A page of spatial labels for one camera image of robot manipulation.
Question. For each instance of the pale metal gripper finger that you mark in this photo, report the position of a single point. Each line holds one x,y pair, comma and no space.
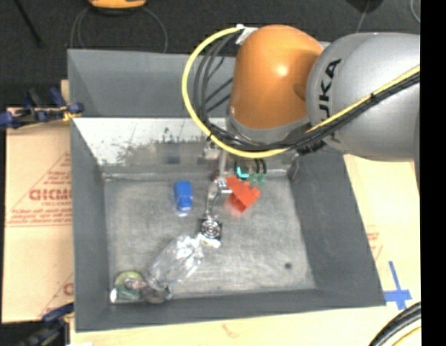
220,184
209,200

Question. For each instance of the brown cardboard board, red print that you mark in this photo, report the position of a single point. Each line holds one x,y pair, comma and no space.
37,243

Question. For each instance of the clear plastic bottle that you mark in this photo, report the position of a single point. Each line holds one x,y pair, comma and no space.
176,261

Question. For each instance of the blue plastic cup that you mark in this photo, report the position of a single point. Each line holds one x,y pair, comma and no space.
183,197

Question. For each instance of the black square part, metal disc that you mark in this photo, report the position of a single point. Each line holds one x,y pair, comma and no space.
211,227

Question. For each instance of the orange-red plastic block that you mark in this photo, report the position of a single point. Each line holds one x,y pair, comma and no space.
242,195

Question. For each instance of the green round disc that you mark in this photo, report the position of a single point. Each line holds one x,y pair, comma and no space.
126,279

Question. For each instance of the grey metal bin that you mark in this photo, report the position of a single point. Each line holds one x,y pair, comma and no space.
266,251

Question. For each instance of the brown-grey round object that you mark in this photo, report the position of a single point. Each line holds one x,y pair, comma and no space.
155,295

